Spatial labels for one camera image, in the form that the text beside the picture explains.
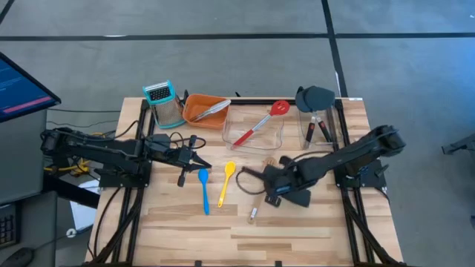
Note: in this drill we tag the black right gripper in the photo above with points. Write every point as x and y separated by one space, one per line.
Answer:
284 181

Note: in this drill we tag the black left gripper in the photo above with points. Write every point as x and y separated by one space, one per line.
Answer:
183 157

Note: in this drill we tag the blue silicone spoon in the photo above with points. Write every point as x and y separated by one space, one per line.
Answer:
203 175

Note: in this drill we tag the yellow silicone spoon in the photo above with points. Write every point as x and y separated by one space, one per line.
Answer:
230 167

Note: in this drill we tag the wide clear plastic bin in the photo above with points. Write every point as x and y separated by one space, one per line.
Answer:
267 141

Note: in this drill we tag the orange plastic bin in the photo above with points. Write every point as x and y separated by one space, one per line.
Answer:
211 124

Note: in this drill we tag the metal kitchen tongs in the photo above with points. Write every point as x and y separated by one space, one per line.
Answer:
213 109

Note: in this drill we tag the red slotted spoon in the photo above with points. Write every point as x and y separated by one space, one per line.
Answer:
280 107

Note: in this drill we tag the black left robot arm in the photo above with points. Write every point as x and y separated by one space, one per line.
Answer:
111 154

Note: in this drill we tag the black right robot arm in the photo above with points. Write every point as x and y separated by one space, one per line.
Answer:
341 159

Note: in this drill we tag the teal metal box grater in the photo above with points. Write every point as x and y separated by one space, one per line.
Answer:
167 111

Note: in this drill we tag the narrow clear plastic bin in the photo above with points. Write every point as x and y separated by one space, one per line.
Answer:
335 130

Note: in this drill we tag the white paper sheet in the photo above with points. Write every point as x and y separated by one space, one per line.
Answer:
85 215

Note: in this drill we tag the dark grey desk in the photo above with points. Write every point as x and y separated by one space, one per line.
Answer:
37 230

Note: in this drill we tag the grey cabinet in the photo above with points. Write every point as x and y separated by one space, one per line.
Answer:
22 167

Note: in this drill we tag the large blue-screen monitor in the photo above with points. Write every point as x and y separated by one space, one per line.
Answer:
18 92

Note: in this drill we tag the black computer keyboard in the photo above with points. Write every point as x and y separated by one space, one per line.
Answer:
7 226

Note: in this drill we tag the grey chair base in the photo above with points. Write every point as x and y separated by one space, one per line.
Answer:
462 144

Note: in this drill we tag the black computer mouse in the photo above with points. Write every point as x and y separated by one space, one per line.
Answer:
16 258

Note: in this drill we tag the black aluminium table frame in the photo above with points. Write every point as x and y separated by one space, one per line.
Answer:
143 122

